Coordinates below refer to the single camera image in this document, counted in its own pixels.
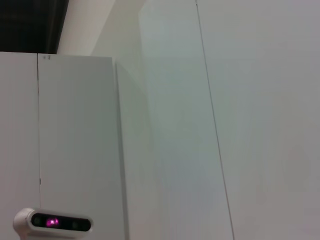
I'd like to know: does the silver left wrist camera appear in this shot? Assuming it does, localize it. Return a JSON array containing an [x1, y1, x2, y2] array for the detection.
[[12, 207, 94, 240]]

